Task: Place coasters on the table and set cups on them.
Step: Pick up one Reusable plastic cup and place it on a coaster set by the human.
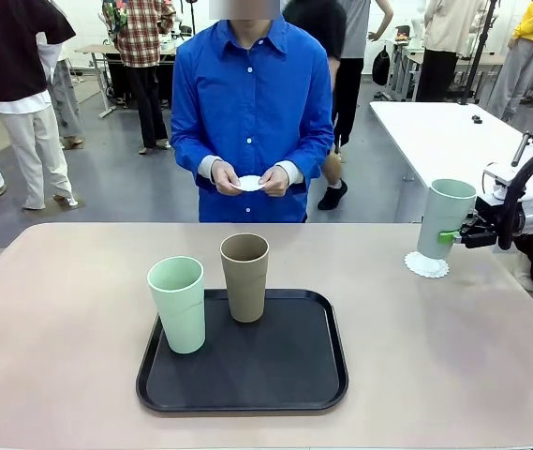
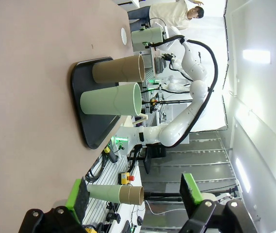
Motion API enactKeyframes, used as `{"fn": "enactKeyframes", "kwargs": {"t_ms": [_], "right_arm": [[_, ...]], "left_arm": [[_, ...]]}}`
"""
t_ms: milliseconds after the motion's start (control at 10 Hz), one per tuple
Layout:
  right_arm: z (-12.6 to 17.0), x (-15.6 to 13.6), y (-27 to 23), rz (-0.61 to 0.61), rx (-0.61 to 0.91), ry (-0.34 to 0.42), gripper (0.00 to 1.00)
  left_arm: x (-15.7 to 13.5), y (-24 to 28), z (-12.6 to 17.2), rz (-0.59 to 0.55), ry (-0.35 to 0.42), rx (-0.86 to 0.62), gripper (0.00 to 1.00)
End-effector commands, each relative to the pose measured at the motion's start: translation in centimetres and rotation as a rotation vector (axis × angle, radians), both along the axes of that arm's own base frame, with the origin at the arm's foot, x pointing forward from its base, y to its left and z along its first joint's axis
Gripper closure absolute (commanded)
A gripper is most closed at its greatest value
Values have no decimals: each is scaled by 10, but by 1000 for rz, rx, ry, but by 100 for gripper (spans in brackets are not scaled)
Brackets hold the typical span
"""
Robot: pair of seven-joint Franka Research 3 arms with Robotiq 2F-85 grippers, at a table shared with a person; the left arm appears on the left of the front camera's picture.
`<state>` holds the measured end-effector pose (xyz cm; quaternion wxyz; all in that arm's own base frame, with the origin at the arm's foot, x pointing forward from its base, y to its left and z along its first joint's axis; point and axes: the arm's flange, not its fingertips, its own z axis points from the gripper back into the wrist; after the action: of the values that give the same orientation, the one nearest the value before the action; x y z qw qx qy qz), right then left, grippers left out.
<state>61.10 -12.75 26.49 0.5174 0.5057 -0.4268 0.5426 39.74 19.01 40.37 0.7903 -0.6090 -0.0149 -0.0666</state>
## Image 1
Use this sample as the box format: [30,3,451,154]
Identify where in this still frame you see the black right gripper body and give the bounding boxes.
[461,196,525,249]

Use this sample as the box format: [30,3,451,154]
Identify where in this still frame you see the pale blue-green cup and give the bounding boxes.
[416,178,478,261]

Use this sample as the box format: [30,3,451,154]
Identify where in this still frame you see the white scalloped paper coaster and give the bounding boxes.
[404,250,450,280]
[229,174,267,192]

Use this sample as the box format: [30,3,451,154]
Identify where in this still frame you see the brown cup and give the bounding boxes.
[219,233,271,324]

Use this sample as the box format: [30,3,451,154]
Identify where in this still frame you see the light green cup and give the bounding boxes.
[147,256,207,354]

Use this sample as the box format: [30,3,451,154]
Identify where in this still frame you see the person's right forearm blue sleeve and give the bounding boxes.
[170,135,223,182]

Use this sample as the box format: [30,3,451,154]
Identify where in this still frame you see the person's left forearm blue sleeve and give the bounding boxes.
[287,135,335,187]

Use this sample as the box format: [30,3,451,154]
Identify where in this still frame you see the person's left hand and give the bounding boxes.
[259,164,291,197]

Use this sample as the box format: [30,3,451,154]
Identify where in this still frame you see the person's right hand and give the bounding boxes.
[210,160,244,194]

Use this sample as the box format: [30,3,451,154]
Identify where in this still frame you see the white background table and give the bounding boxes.
[368,100,533,205]

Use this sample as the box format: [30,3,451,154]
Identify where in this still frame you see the black rod clamp assembly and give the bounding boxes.
[511,130,533,169]

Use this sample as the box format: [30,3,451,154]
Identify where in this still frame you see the black tripod pole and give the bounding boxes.
[460,0,501,105]

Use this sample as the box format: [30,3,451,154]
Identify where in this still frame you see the person black shirt and shorts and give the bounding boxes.
[283,0,349,211]

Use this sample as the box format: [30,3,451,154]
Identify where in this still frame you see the black hanging bag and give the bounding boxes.
[371,45,392,86]

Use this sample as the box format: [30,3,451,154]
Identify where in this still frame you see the person beige shirt black trousers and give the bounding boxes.
[415,0,488,103]

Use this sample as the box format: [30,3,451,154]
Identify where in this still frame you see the person in grey shirt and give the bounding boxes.
[340,0,394,60]

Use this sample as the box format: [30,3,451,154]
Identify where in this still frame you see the person in blue shirt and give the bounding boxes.
[170,0,335,224]

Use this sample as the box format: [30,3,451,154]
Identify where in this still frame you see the black plastic tray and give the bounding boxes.
[135,288,349,413]

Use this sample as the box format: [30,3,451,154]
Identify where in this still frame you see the person in plaid shirt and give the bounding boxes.
[101,0,177,155]

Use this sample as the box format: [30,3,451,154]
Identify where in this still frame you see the wooden background desk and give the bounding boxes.
[74,44,122,118]

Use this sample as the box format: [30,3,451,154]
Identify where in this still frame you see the person in grey trousers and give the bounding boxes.
[50,41,84,149]

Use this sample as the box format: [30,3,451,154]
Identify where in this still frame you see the person black shirt white trousers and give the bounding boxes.
[0,0,79,211]

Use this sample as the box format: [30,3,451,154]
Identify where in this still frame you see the black sleeved right arm cable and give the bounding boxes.
[497,128,533,252]

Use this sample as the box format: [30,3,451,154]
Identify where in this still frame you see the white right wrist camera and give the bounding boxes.
[482,162,518,201]

